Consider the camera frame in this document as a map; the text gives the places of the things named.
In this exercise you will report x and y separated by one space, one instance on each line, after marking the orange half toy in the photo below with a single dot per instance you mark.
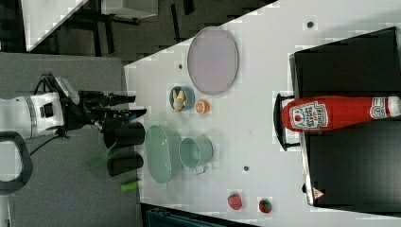
202 106

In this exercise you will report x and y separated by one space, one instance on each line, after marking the green metal cup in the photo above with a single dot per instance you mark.
196 152

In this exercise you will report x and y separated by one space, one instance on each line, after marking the lime green handle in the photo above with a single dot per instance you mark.
127 187

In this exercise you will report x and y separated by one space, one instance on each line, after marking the red ketchup bottle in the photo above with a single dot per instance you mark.
326 113

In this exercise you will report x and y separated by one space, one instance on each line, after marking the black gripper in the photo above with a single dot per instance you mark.
92 108

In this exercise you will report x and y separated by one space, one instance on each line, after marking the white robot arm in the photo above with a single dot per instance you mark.
26 117

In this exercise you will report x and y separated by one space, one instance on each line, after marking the green slotted spatula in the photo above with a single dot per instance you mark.
100 159

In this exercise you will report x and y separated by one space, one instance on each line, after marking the blue bowl with banana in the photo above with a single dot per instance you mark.
181 98

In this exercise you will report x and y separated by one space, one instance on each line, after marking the black toaster oven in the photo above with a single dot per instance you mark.
357 168

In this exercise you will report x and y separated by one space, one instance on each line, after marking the red strawberry toy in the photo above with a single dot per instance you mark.
234 201

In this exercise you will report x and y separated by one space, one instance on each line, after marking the black cylinder holder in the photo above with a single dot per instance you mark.
131 134
122 163

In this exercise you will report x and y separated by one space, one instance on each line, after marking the red tomato toy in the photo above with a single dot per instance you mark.
265 206

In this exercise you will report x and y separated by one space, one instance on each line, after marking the grey round plate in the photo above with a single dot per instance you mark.
212 61

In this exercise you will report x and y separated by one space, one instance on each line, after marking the green oval colander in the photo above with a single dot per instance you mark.
162 151

